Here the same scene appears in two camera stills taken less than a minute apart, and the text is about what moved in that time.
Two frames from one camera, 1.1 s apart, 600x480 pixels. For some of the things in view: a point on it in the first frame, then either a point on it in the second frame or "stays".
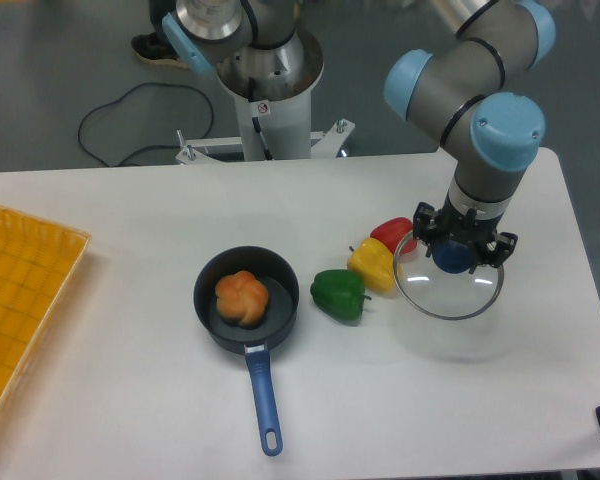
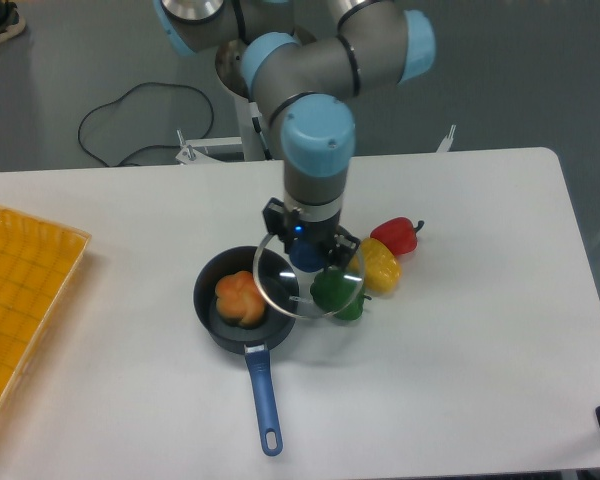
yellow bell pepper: x=376 y=262 stays
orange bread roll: x=241 y=299 stays
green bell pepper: x=339 y=294 stays
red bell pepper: x=391 y=230 stays
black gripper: x=453 y=225 → x=291 y=226
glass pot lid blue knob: x=441 y=286 → x=309 y=282
